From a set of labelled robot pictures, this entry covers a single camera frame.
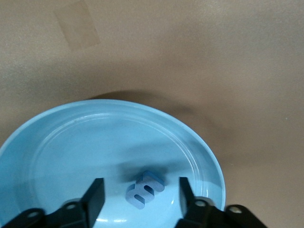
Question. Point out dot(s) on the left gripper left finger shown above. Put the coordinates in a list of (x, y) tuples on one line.
[(71, 213)]

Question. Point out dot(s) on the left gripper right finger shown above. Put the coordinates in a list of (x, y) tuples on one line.
[(204, 213)]

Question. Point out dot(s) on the blue foam letter m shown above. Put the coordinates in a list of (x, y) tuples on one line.
[(145, 192)]

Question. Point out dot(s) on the blue plate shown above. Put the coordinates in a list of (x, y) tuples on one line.
[(71, 154)]

